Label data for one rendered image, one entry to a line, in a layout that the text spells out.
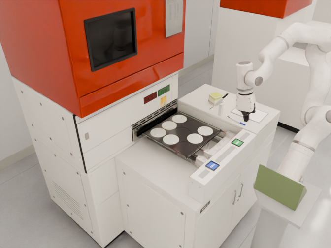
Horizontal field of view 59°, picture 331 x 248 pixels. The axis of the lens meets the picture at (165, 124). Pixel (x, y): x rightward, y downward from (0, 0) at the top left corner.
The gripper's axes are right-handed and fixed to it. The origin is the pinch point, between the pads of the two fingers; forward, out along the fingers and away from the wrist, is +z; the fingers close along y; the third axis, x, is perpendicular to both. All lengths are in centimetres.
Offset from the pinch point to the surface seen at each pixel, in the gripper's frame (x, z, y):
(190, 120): 3.1, 12.6, -44.1
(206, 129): 1.9, 15.6, -30.2
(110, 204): -59, 53, -71
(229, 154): -17.0, 15.5, -1.6
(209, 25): 273, 4, -212
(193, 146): -18.4, 16.5, -25.5
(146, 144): -29, 18, -57
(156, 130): -21, 11, -53
